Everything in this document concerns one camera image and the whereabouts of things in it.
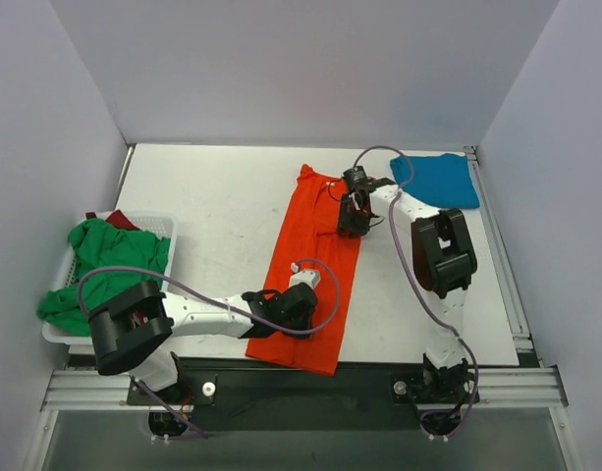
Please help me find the orange t-shirt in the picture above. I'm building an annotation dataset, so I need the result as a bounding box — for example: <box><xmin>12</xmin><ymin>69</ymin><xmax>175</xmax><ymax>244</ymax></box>
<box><xmin>246</xmin><ymin>164</ymin><xmax>360</xmax><ymax>376</ymax></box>

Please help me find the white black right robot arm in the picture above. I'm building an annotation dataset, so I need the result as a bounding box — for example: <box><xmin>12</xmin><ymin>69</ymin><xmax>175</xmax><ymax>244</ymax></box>
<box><xmin>337</xmin><ymin>166</ymin><xmax>477</xmax><ymax>400</ymax></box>

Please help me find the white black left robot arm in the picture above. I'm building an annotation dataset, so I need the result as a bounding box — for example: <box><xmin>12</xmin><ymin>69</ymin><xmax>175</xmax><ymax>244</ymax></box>
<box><xmin>87</xmin><ymin>270</ymin><xmax>319</xmax><ymax>404</ymax></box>

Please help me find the folded blue t-shirt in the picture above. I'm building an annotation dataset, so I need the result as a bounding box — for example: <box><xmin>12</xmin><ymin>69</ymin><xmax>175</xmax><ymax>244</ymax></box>
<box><xmin>389</xmin><ymin>153</ymin><xmax>480</xmax><ymax>210</ymax></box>

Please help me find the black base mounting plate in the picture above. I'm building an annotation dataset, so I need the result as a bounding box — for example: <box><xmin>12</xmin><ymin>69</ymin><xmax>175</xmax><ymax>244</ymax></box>
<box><xmin>126</xmin><ymin>356</ymin><xmax>478</xmax><ymax>433</ymax></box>

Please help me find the dark red t-shirt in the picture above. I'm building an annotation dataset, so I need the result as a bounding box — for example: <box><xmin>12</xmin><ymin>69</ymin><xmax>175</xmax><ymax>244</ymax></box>
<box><xmin>85</xmin><ymin>210</ymin><xmax>139</xmax><ymax>231</ymax></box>

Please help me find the green t-shirt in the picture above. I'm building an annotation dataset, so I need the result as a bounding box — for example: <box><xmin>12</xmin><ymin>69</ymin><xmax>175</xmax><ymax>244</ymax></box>
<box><xmin>37</xmin><ymin>218</ymin><xmax>171</xmax><ymax>337</ymax></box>

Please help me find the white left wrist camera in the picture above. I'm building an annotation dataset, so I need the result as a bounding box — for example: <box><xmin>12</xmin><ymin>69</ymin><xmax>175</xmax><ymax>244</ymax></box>
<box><xmin>289</xmin><ymin>263</ymin><xmax>321</xmax><ymax>289</ymax></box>

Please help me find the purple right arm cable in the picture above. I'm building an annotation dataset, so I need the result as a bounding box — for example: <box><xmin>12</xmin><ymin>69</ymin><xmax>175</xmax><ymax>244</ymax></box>
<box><xmin>354</xmin><ymin>144</ymin><xmax>480</xmax><ymax>438</ymax></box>

